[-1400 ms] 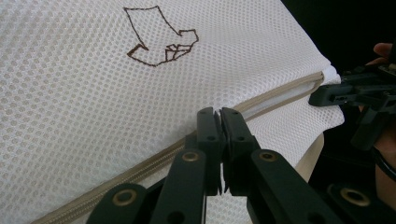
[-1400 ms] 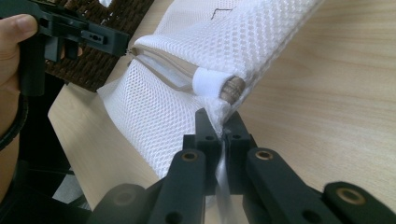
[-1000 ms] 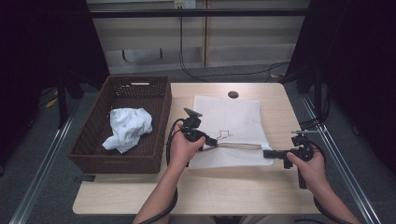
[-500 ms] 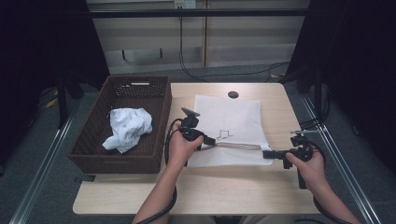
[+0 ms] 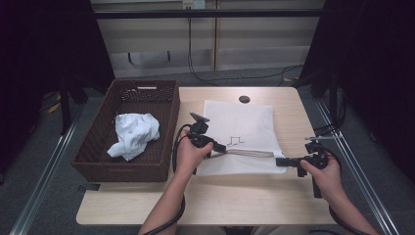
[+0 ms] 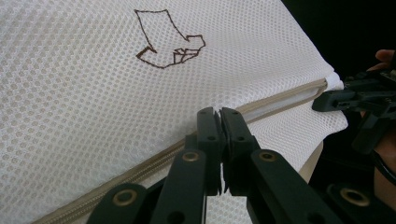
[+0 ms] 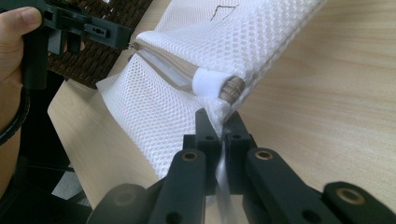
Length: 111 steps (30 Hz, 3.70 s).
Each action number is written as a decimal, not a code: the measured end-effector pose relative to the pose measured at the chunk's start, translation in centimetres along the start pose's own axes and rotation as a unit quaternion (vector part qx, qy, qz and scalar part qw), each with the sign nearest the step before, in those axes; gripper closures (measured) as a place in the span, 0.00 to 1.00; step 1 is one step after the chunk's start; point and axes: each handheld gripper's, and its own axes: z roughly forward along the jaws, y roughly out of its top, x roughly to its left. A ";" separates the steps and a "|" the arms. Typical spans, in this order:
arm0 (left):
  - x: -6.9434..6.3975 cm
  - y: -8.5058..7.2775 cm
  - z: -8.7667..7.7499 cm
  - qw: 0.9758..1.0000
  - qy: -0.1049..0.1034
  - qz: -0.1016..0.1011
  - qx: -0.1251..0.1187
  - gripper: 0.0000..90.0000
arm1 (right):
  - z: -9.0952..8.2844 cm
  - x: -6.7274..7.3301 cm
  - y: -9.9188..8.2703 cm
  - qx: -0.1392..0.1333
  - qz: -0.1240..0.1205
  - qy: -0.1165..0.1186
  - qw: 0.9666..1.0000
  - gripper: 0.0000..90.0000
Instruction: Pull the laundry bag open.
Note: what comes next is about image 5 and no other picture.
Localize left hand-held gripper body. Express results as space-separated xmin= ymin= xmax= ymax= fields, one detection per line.
xmin=189 ymin=112 xmax=217 ymax=153

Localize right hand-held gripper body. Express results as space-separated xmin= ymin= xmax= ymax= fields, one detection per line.
xmin=301 ymin=134 xmax=344 ymax=199

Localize white mesh laundry bag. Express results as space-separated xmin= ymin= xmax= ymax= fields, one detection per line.
xmin=195 ymin=99 xmax=288 ymax=177

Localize white garment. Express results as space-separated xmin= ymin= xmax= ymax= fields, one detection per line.
xmin=106 ymin=113 xmax=161 ymax=162

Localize brown wicker basket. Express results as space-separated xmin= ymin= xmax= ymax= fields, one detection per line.
xmin=71 ymin=78 xmax=181 ymax=183

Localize person's left hand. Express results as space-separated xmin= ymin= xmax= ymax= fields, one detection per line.
xmin=174 ymin=128 xmax=214 ymax=177

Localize person's right hand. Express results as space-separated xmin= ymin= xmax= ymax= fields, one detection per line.
xmin=300 ymin=156 xmax=346 ymax=201

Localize black metal stand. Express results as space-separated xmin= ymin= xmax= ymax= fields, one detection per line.
xmin=58 ymin=74 xmax=71 ymax=135
xmin=328 ymin=72 xmax=339 ymax=126

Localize dark curtain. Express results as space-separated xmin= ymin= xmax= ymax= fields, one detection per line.
xmin=0 ymin=0 xmax=115 ymax=184
xmin=293 ymin=0 xmax=415 ymax=184

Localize dark floor tape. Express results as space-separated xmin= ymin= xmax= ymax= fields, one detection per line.
xmin=76 ymin=183 xmax=102 ymax=193

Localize yellow floor tape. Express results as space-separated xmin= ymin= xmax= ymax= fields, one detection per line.
xmin=47 ymin=94 xmax=63 ymax=115

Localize black floor cables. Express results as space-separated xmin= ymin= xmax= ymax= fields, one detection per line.
xmin=314 ymin=94 xmax=346 ymax=136

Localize metal floor rail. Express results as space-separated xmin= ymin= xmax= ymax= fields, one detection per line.
xmin=314 ymin=97 xmax=400 ymax=235
xmin=9 ymin=107 xmax=82 ymax=235

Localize black hanging power cable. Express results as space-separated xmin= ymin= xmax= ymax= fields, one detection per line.
xmin=187 ymin=8 xmax=305 ymax=86

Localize white wall socket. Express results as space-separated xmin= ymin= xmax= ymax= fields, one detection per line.
xmin=181 ymin=0 xmax=207 ymax=10

